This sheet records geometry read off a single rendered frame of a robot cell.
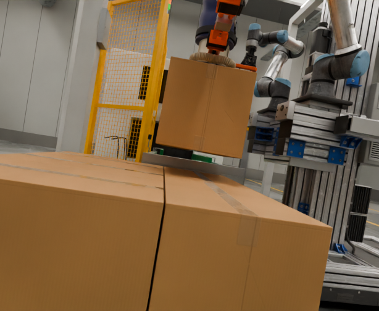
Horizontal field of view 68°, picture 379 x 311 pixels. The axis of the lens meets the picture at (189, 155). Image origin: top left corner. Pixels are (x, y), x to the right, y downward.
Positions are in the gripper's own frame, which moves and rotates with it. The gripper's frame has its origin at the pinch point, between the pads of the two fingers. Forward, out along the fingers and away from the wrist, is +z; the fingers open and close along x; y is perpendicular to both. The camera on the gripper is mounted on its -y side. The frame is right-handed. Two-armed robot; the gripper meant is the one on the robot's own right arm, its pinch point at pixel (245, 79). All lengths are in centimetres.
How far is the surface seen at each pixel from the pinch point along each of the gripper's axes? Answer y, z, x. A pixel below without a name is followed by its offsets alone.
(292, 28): -294, -177, 120
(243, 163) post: -59, 57, 21
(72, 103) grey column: -61, 29, -135
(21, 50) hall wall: -825, -194, -639
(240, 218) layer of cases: 126, 65, -19
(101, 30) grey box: -61, -37, -119
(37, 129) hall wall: -832, 71, -549
